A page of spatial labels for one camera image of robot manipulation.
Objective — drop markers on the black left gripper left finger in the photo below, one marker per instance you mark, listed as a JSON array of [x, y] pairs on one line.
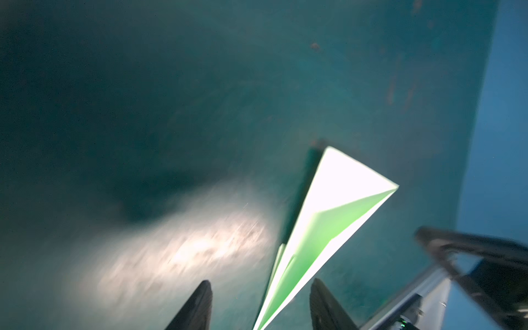
[[197, 310]]

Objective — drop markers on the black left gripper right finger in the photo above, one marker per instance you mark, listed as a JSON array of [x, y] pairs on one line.
[[325, 310]]

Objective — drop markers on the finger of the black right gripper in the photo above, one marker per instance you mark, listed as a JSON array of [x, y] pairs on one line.
[[491, 271]]

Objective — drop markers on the light green paper sheet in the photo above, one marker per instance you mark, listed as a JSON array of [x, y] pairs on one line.
[[342, 196]]

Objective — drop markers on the aluminium front rail platform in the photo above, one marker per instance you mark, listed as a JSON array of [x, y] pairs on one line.
[[420, 305]]

